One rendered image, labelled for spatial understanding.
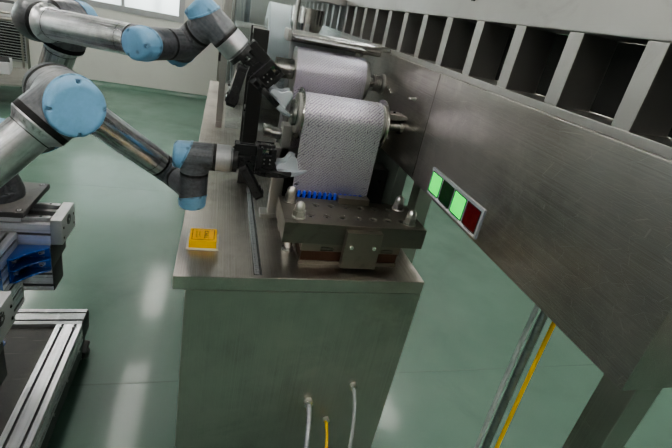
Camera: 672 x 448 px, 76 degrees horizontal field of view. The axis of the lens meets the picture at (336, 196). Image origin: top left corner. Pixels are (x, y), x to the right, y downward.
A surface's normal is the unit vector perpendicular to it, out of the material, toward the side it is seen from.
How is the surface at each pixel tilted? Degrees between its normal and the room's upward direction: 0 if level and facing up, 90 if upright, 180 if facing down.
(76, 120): 85
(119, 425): 0
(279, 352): 90
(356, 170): 90
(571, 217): 90
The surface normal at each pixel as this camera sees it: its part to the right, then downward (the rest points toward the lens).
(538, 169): -0.96, -0.08
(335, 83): 0.22, 0.45
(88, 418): 0.19, -0.90
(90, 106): 0.79, 0.29
